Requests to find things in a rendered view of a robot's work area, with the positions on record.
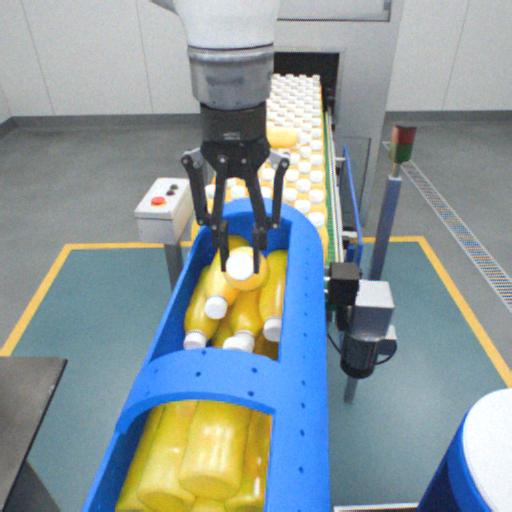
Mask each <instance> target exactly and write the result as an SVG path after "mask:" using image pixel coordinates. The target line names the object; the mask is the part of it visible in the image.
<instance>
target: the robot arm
mask: <svg viewBox="0 0 512 512"><path fill-rule="evenodd" d="M148 1H150V2H152V4H155V5H157V6H159V7H161V8H163V9H165V10H167V11H170V12H172V13H174V14H176V15H178V16H179V17H180V19H181V21H182V25H183V29H185V32H186V39H187V44H188V49H187V53H188V57H189V64H190V74H191V84H192V94H193V96H194V98H196V99H197V101H198V102H200V103H199V106H200V117H201V127H203V131H202V142H201V145H200V148H197V149H195V150H193V149H187V150H186V151H185V153H184V154H183V157H182V158H181V163H182V164H183V166H184V168H185V171H186V173H187V174H188V180H189V186H191V192H192V198H193V204H194V209H195V216H196V222H197V225H198V226H207V227H209V228H210V229H211V235H212V246H213V247H214V248H220V260H221V272H226V262H227V259H228V258H229V244H228V221H227V220H222V218H223V209H224V202H225V194H226V188H227V180H228V179H232V178H239V179H245V185H246V188H247V189H248V193H249V198H250V202H251V206H252V211H253V216H254V220H255V221H254V225H253V229H252V253H253V273H254V274H259V273H260V268H261V251H266V248H267V244H268V238H267V236H268V233H267V231H268V230H269V229H274V230H277V229H279V227H280V219H281V207H282V193H283V179H285V175H286V173H287V170H288V168H289V166H290V159H291V154H290V153H289V152H282V153H280V152H278V151H276V150H273V149H272V147H271V144H269V141H268V139H267V102H266V99H268V98H269V97H271V93H272V90H273V89H272V75H273V71H274V53H275V48H274V32H275V26H276V20H277V17H278V13H279V9H280V0H148ZM202 157H204V158H205V159H206V161H207V162H208V163H209V164H210V165H211V167H212V168H213V169H214V171H215V173H216V175H215V183H214V185H215V188H214V196H213V205H212V214H210V213H209V209H208V202H207V195H206V188H205V181H204V174H202V168H201V164H202ZM267 159H268V160H269V161H271V167H272V169H274V170H275V175H274V185H273V202H272V216H268V217H267V215H266V209H265V205H264V200H263V195H262V190H261V186H260V180H259V172H258V170H259V169H260V168H261V167H262V165H263V164H264V163H265V161H266V160H267Z"/></svg>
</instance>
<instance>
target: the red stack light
mask: <svg viewBox="0 0 512 512"><path fill-rule="evenodd" d="M416 132H417V129H415V130H413V131H403V130H399V129H396V128H395V126H394V128H392V134H391V142H392V143H395V144H398V145H412V144H413V143H414V142H415V136H416Z"/></svg>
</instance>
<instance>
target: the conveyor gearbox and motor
mask: <svg viewBox="0 0 512 512"><path fill-rule="evenodd" d="M359 293H360V294H359V296H357V298H356V304H355V306H354V307H352V306H348V313H347V320H346V326H345V332H344V338H343V345H342V351H340V349H339V348H338V347H336V345H335V344H334V341H333V340H332V338H331V336H330V334H329V333H328V334H327V335H328V337H329V339H330V341H331V342H332V345H333V346H334V348H335V349H336V350H338V352H339V353H340V354H341V360H340V366H341V368H342V370H343V372H344V373H345V374H346V375H347V376H349V377H352V378H355V379H364V378H368V377H370V376H371V375H372V374H373V371H374V367H375V365H380V364H383V363H385V362H387V361H388V360H390V359H391V357H393V356H394V354H395V353H396V351H397V347H398V346H397V341H396V340H397V338H396V333H395V328H394V325H390V321H392V316H393V312H394V309H395V305H394V302H393V297H392V293H390V285H389V284H388V282H380V281H364V280H362V283H360V291H359ZM379 354H382V355H389V356H388V357H387V359H385V360H383V361H381V362H377V357H379ZM376 362H377V363H376Z"/></svg>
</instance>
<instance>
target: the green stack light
mask: <svg viewBox="0 0 512 512"><path fill-rule="evenodd" d="M413 146H414V143H413V144H412V145H398V144H395V143H392V142H391V140H390V145H389V150H388V159H390V160H393V161H396V162H408V161H410V160H411V156H412V150H413Z"/></svg>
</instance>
